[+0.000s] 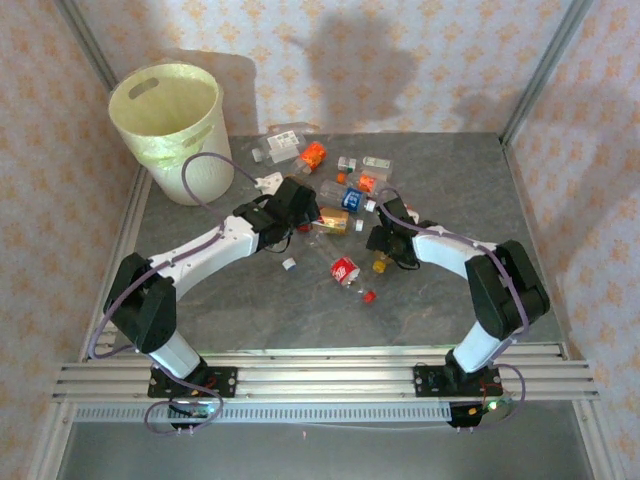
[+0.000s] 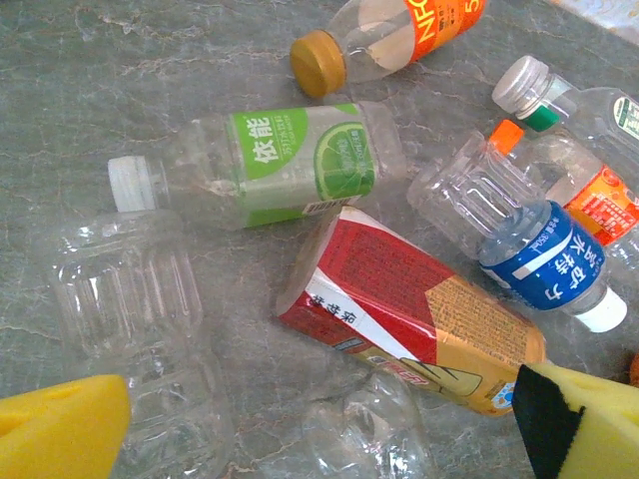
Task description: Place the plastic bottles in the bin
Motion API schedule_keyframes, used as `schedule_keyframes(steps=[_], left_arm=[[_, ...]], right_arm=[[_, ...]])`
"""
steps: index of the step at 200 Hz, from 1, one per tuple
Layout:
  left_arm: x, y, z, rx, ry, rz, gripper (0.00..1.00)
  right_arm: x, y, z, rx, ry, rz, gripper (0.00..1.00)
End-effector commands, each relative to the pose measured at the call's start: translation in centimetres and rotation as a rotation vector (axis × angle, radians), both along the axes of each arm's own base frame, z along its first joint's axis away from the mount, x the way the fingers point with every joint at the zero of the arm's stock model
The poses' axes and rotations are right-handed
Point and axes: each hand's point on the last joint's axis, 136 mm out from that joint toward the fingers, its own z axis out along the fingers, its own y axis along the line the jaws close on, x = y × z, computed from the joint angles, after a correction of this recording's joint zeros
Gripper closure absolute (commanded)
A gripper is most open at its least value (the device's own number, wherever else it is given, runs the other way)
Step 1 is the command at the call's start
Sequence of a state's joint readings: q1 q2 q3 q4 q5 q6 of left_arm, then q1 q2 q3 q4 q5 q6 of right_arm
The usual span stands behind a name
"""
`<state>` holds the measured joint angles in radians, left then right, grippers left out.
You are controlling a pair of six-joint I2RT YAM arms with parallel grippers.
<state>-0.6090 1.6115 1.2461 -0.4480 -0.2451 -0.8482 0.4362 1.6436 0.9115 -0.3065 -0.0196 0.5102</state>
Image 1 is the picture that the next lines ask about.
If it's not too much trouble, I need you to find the red and yellow label bottle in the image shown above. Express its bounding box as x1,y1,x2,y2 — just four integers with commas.
298,205,365,236

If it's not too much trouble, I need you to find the clear bottle blue label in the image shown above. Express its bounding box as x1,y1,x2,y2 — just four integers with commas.
319,179,378,214

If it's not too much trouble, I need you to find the red label cola bottle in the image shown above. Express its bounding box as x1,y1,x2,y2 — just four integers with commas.
308,232,378,306

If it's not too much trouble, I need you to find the orange label bottle brown cap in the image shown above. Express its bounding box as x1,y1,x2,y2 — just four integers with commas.
284,141,329,179

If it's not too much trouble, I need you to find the white plastic waste bin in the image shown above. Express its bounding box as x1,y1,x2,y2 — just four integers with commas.
107,60,236,207

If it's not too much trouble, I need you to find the yellowish plastic bin liner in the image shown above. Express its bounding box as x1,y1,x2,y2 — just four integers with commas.
107,60,224,169

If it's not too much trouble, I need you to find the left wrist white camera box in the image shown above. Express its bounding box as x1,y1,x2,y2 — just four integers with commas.
253,171,285,195

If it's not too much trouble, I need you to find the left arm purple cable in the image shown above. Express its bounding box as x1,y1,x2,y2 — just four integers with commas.
88,152,266,436

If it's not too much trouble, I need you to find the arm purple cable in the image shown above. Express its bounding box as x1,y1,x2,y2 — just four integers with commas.
88,152,266,436
375,187,531,431

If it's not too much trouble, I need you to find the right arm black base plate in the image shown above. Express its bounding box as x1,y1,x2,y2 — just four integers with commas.
413,363,503,399

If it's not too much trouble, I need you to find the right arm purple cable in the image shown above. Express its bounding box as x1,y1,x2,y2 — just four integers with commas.
375,187,531,431

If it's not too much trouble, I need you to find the aluminium mounting rail frame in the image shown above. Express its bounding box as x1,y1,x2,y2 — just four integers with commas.
52,343,601,402

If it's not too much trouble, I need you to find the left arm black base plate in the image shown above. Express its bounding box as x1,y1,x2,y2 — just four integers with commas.
147,366,239,400

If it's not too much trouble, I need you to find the grey slotted cable duct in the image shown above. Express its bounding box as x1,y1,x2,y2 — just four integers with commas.
74,403,454,424

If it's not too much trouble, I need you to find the aluminium frame post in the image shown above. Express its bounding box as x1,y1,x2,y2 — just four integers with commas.
499,0,596,147
53,0,121,94

